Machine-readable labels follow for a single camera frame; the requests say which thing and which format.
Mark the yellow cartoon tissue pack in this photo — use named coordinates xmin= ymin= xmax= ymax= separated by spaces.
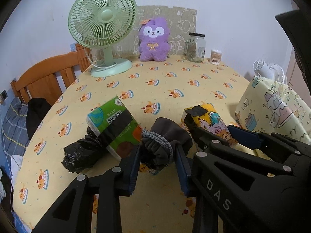
xmin=181 ymin=104 xmax=238 ymax=147

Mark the dark brown drawstring pouch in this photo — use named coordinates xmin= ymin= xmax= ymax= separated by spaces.
xmin=140 ymin=117 xmax=192 ymax=171

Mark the black plastic bag bundle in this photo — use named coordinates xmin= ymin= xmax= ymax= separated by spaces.
xmin=62 ymin=127 xmax=108 ymax=174

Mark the green tissue pack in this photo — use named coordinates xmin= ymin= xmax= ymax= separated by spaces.
xmin=86 ymin=96 xmax=142 ymax=160

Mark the cartoon fabric storage box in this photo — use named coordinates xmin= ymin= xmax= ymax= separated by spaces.
xmin=235 ymin=76 xmax=310 ymax=145

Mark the yellow cartoon tablecloth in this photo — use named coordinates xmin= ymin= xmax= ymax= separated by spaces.
xmin=13 ymin=56 xmax=248 ymax=232

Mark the white standing fan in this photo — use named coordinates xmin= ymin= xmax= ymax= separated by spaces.
xmin=253 ymin=59 xmax=288 ymax=85

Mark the white cloth on bed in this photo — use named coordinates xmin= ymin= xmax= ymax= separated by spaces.
xmin=1 ymin=154 xmax=23 ymax=190

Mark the cotton swab container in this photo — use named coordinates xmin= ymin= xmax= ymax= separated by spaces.
xmin=210 ymin=50 xmax=222 ymax=65

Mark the glass jar with lid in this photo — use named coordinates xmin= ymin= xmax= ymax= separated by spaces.
xmin=184 ymin=32 xmax=206 ymax=63

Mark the blue plaid bedding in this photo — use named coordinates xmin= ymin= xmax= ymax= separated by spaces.
xmin=0 ymin=97 xmax=30 ymax=175

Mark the black clothing on bed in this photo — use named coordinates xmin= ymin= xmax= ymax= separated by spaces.
xmin=26 ymin=98 xmax=52 ymax=140

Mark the purple plush toy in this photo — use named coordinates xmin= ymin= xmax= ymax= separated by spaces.
xmin=139 ymin=17 xmax=171 ymax=62

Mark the cartoon print cardboard board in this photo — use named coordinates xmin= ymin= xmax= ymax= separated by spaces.
xmin=112 ymin=5 xmax=197 ymax=58

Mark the green desk fan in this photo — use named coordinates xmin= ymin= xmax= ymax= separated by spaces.
xmin=68 ymin=0 xmax=137 ymax=78

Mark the wall power socket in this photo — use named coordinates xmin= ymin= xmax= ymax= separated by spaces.
xmin=0 ymin=90 xmax=8 ymax=102

